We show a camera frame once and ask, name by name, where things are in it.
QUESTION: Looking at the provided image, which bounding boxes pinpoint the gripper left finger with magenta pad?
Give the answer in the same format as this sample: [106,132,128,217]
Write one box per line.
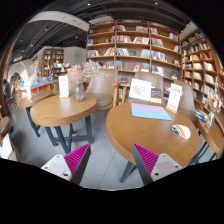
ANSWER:
[42,144,91,185]

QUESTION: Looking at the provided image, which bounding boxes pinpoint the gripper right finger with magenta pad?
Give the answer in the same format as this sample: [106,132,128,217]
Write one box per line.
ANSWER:
[132,144,182,185]

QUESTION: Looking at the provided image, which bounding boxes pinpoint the white and orange computer mouse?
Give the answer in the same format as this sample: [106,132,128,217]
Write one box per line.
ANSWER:
[172,124,191,139]

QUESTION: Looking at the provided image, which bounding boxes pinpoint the blue and pink mouse pad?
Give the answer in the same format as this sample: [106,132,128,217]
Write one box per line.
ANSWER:
[131,103,171,120]

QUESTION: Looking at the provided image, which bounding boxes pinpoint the round wooden table near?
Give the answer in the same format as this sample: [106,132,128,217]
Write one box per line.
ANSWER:
[106,103,200,182]

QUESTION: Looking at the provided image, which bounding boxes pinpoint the wooden table right edge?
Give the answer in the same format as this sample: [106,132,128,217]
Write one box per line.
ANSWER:
[189,119,224,165]

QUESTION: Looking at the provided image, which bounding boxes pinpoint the white sign card centre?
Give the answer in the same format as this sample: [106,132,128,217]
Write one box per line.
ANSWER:
[129,78,151,102]

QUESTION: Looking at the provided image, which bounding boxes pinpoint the white sign card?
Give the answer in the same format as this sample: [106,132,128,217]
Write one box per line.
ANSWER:
[129,78,151,102]
[166,83,182,113]

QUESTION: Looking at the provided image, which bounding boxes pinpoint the white sign card right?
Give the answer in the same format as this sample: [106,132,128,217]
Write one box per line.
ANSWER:
[166,83,182,113]

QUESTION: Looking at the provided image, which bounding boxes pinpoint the small round wooden table far left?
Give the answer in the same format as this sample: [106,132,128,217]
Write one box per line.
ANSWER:
[19,91,53,136]

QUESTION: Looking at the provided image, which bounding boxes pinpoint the beige chair centre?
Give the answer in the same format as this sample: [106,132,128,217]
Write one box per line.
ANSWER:
[83,68,119,111]

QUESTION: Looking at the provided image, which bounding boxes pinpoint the beige chair behind near table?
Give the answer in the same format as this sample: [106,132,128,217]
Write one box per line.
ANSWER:
[129,71,163,102]

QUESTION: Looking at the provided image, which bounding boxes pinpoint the white sign stand left table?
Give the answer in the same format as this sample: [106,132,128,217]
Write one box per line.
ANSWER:
[59,75,69,97]

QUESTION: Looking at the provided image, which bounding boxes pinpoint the small wooden side stand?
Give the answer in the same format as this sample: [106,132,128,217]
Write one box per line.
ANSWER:
[112,82,130,106]

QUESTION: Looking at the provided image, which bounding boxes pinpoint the blue display counter with books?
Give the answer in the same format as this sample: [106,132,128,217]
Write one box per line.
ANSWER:
[19,78,60,98]

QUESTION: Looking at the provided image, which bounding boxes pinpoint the vase with flowers right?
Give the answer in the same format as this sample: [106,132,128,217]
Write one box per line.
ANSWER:
[206,82,222,129]

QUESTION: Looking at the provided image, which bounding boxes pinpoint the glass vase with pink flowers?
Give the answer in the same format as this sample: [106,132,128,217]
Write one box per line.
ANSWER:
[67,60,112,102]

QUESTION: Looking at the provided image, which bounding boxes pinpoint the person seated far left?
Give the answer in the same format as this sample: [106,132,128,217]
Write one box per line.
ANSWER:
[3,79,15,103]

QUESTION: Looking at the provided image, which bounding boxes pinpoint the right wooden bookshelf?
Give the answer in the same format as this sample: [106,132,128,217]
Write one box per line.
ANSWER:
[181,29,224,124]

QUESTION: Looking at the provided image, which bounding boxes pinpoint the distant wooden bookshelf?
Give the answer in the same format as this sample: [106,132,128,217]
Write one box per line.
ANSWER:
[42,48,64,77]

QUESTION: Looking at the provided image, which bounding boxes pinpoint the large wooden bookshelf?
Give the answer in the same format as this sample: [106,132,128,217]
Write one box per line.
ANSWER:
[85,19,184,107]

